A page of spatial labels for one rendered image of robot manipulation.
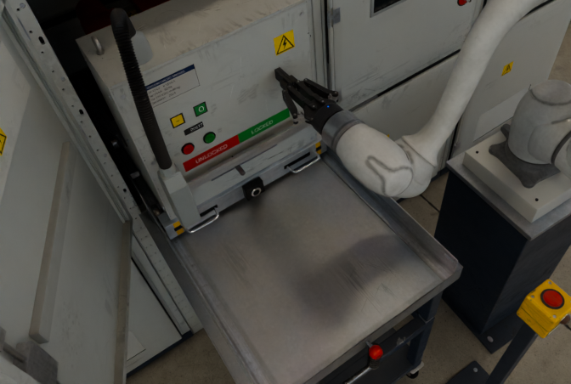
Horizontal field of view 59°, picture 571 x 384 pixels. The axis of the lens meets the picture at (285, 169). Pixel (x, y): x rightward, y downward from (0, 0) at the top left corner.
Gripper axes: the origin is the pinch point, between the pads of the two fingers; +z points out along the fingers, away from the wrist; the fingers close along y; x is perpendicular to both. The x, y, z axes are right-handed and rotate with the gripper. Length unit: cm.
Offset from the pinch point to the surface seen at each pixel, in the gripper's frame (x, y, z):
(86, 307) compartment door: -20, -65, -15
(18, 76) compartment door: 24, -52, 7
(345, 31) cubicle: -8.4, 30.8, 15.9
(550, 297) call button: -32, 23, -69
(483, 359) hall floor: -123, 39, -58
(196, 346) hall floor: -123, -50, 13
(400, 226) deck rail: -38, 13, -32
